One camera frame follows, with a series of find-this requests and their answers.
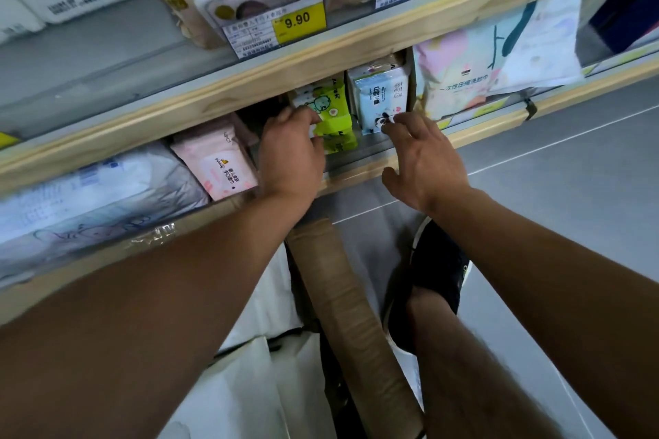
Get person's left hand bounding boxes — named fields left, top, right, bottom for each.
left=257, top=105, right=326, bottom=208

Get person's right hand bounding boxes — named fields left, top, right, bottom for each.
left=380, top=110, right=472, bottom=216

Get pink small wipes pack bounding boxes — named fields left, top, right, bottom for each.
left=170, top=114, right=260, bottom=201

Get wooden edged grey shelf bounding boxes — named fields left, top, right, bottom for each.
left=0, top=0, right=659, bottom=326

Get brown cardboard box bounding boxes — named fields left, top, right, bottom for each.
left=0, top=191, right=426, bottom=439

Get white blue tissue pack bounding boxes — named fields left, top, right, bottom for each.
left=0, top=142, right=209, bottom=280

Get person's right forearm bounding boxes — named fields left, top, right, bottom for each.
left=427, top=186, right=659, bottom=439

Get person's left forearm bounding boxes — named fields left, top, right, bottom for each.
left=0, top=188, right=320, bottom=439

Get person's right black shoe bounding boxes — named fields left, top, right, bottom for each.
left=383, top=217, right=472, bottom=355

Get person's white shorts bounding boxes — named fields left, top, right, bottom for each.
left=391, top=340, right=426, bottom=409

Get pastel floral towel pack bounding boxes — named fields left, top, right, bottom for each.
left=411, top=0, right=539, bottom=120

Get white pastel towel pack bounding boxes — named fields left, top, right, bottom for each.
left=486, top=0, right=586, bottom=94

